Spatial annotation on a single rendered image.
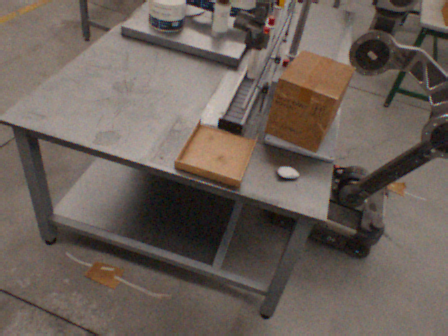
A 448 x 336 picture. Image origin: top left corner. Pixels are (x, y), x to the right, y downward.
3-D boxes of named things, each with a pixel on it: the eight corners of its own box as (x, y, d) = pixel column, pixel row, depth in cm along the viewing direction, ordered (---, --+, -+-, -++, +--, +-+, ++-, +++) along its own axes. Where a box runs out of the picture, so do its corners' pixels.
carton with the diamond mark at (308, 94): (287, 100, 197) (302, 48, 179) (334, 118, 192) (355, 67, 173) (263, 132, 176) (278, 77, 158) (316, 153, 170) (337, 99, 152)
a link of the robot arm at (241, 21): (266, 8, 160) (271, 7, 168) (240, -3, 162) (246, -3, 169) (255, 39, 166) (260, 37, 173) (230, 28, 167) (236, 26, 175)
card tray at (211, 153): (199, 124, 177) (200, 117, 174) (256, 141, 174) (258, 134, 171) (174, 167, 155) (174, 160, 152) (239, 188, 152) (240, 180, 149)
